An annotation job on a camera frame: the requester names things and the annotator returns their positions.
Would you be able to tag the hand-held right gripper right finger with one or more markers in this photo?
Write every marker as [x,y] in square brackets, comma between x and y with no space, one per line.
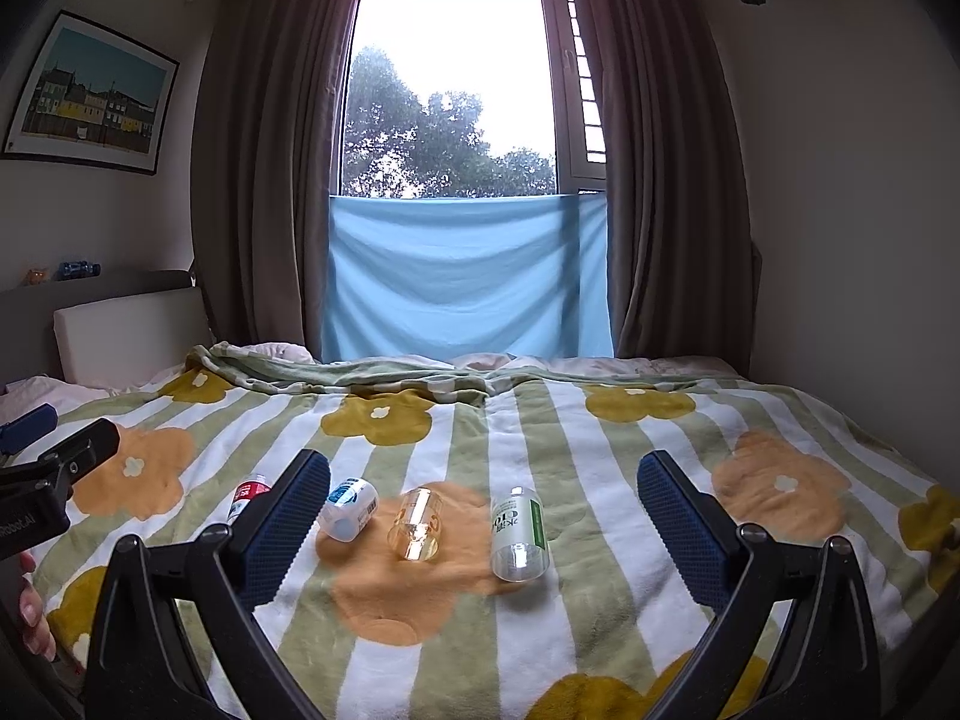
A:
[679,532]

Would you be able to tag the window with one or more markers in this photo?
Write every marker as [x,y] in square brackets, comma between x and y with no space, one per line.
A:
[450,75]

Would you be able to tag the floral striped blanket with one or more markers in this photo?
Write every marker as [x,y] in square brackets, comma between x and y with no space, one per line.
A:
[480,427]

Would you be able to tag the white cushion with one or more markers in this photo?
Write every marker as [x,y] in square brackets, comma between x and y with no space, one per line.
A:
[127,334]

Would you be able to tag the white bottle with blue label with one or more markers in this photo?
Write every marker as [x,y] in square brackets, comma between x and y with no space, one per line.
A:
[346,508]

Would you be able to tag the amber transparent cup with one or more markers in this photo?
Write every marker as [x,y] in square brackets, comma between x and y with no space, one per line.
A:
[416,525]

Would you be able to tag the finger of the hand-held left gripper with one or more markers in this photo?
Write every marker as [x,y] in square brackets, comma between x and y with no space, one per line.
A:
[86,450]
[26,426]

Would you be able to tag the blue toy car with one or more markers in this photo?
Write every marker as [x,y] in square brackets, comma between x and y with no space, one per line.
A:
[79,268]

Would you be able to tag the framed picture of houses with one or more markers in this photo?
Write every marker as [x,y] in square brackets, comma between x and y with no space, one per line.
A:
[94,94]

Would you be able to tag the person's left hand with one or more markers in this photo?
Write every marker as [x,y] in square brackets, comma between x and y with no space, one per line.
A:
[37,615]

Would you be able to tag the clear bottle with green label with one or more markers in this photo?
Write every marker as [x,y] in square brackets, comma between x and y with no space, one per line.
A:
[517,536]

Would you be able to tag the bottle with red label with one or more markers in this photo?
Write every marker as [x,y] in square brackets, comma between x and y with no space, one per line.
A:
[249,496]

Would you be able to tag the brown curtain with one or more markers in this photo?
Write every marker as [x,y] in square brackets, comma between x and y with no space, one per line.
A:
[262,165]
[667,165]

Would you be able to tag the light blue cloth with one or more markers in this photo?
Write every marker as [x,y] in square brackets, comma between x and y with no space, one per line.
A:
[465,277]

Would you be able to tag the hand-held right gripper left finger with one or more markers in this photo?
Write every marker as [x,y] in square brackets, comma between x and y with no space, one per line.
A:
[289,529]

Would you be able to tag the small orange figurine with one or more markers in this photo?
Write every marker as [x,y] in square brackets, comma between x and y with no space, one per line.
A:
[37,275]

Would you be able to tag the grey bed headboard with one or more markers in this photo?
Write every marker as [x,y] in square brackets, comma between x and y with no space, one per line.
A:
[112,281]

